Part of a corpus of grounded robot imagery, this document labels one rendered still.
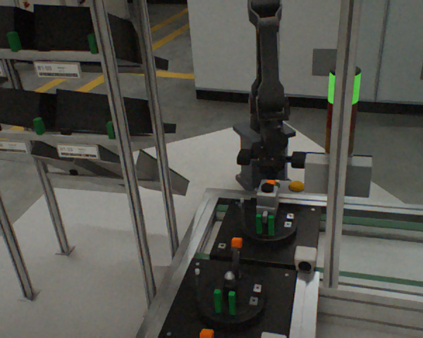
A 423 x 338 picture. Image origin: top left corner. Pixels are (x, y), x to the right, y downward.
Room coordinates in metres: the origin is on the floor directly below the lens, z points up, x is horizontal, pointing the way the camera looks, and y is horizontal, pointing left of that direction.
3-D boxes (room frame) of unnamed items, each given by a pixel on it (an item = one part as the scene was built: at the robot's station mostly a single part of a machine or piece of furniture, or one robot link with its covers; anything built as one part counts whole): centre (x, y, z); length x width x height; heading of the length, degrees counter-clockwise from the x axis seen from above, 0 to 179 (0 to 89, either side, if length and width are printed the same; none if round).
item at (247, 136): (1.34, -0.18, 0.96); 0.15 x 0.15 x 0.20; 20
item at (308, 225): (0.95, -0.13, 0.96); 0.24 x 0.24 x 0.02; 73
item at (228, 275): (0.72, -0.02, 1.01); 0.24 x 0.24 x 0.13; 73
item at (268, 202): (0.94, -0.13, 1.06); 0.08 x 0.04 x 0.07; 163
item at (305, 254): (0.83, -0.20, 0.97); 0.05 x 0.05 x 0.04; 73
